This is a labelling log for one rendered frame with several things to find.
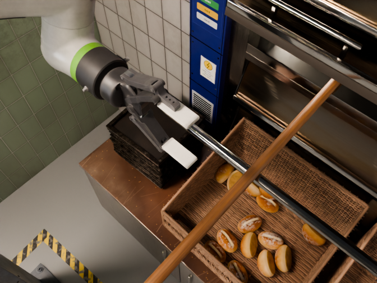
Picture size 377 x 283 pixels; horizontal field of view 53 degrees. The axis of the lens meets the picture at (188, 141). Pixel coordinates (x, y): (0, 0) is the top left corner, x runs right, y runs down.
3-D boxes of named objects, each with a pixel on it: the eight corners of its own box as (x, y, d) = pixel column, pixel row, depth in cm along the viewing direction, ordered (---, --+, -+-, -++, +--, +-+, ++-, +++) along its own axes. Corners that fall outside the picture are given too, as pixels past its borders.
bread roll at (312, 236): (325, 242, 142) (316, 252, 144) (329, 238, 147) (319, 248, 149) (304, 223, 146) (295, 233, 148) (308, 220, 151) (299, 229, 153)
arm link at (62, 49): (74, 48, 90) (31, 63, 83) (73, -2, 81) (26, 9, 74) (113, 80, 84) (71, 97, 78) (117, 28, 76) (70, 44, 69)
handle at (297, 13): (238, 3, 100) (242, 1, 101) (349, 67, 88) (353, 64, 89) (243, -18, 95) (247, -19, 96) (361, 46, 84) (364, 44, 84)
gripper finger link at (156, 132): (128, 106, 72) (125, 106, 73) (161, 152, 76) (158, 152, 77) (143, 94, 74) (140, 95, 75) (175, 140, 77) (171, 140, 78)
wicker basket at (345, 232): (236, 149, 173) (243, 113, 149) (345, 232, 152) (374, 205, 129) (160, 224, 154) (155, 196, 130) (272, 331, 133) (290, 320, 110)
